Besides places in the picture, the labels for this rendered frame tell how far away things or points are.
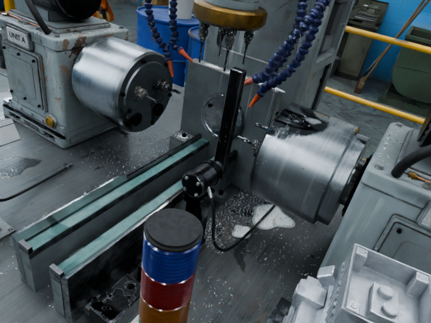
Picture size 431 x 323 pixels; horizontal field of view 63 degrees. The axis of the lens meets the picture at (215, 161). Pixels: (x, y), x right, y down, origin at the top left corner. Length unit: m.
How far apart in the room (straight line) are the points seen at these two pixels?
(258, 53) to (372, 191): 0.58
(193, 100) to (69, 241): 0.56
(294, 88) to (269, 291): 0.57
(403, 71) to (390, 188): 4.20
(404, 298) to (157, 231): 0.34
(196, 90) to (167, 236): 0.79
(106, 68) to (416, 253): 0.85
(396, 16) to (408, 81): 1.31
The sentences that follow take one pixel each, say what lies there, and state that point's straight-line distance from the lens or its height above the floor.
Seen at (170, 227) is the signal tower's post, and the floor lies 1.22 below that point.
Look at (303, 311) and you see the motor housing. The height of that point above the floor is 1.06.
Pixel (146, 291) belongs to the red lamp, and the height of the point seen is 1.14.
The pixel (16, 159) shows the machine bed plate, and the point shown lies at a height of 0.80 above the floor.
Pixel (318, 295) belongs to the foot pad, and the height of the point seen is 1.07.
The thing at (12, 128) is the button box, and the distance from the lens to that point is 0.86.
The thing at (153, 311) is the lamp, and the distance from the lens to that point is 0.43.
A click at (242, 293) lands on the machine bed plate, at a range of 0.86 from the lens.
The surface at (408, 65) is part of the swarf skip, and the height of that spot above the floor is 0.53.
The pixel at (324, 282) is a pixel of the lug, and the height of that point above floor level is 1.07.
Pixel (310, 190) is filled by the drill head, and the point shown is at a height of 1.06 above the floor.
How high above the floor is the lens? 1.47
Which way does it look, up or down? 32 degrees down
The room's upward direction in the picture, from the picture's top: 10 degrees clockwise
